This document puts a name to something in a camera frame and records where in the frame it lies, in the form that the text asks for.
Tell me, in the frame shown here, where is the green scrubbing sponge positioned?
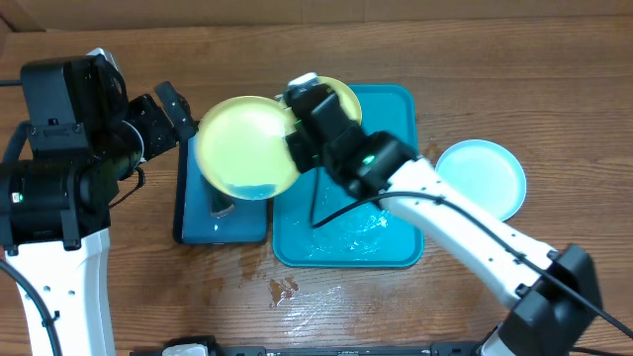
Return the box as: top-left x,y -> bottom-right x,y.
206,183 -> 234,217

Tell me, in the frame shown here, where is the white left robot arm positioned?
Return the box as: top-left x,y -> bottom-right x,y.
1,82 -> 195,355

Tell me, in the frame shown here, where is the yellow plate at back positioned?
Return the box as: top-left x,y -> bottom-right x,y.
288,72 -> 362,124

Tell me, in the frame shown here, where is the yellow plate with stain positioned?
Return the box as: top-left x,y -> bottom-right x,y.
194,96 -> 299,201

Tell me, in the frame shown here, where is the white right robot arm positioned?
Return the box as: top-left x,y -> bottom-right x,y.
289,97 -> 602,355

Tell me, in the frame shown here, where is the light blue plate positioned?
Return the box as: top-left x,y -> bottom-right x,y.
435,139 -> 527,221

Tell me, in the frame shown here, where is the large teal serving tray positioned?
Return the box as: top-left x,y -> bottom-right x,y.
272,84 -> 424,268

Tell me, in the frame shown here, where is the small black water tray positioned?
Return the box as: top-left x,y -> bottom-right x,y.
172,138 -> 268,245

